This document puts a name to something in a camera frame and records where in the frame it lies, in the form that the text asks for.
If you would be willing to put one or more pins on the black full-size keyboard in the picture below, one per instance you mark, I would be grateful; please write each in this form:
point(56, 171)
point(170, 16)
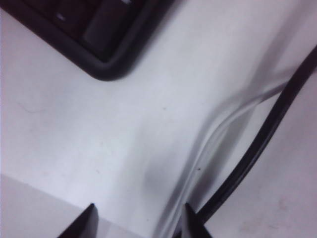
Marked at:
point(74, 24)

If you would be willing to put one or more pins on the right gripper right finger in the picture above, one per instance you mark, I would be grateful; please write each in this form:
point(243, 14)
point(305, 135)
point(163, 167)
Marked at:
point(193, 225)

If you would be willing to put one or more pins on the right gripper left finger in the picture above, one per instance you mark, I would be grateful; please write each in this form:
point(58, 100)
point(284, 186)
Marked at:
point(84, 225)

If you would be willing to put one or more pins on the white desk riser shelf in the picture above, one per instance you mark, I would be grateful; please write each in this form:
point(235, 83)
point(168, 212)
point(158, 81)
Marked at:
point(123, 124)

